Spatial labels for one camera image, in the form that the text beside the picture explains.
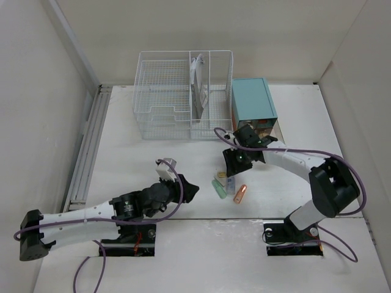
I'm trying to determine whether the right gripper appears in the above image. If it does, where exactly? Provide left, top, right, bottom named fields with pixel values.
left=222, top=145, right=252, bottom=177

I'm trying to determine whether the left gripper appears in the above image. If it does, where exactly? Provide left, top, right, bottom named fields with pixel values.
left=159, top=172, right=197, bottom=206

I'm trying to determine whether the clear blue spray bottle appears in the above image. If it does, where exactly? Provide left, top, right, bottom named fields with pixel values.
left=226, top=176, right=236, bottom=195

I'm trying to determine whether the clear plastic drawer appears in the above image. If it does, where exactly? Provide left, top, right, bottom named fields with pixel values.
left=238, top=119, right=285, bottom=143

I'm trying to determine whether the teal drawer cabinet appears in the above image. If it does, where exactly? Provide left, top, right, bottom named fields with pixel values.
left=232, top=78, right=278, bottom=129

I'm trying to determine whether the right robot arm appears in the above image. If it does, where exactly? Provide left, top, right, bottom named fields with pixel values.
left=214, top=125, right=365, bottom=245

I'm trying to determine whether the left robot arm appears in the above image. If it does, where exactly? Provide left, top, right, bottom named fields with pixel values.
left=14, top=175, right=199, bottom=261

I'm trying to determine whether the green highlighter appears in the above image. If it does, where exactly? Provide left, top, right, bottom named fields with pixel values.
left=211, top=179, right=227, bottom=199

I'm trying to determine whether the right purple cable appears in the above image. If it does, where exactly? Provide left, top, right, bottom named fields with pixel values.
left=213, top=126, right=367, bottom=264

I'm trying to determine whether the purple cable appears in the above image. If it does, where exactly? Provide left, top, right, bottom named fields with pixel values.
left=13, top=158, right=186, bottom=293
left=213, top=126, right=367, bottom=264

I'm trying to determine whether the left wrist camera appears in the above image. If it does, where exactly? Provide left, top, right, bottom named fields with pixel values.
left=156, top=158, right=177, bottom=181

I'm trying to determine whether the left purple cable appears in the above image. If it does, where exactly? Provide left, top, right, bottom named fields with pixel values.
left=13, top=158, right=186, bottom=293

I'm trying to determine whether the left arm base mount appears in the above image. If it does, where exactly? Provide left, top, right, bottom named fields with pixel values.
left=100, top=224, right=156, bottom=257

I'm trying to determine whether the white wire desk organizer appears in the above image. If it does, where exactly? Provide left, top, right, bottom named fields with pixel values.
left=133, top=50, right=233, bottom=140

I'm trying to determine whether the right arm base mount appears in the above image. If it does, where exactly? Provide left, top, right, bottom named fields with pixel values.
left=262, top=217, right=323, bottom=256

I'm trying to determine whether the aluminium rail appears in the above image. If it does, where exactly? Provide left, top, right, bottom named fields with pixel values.
left=61, top=85, right=112, bottom=212

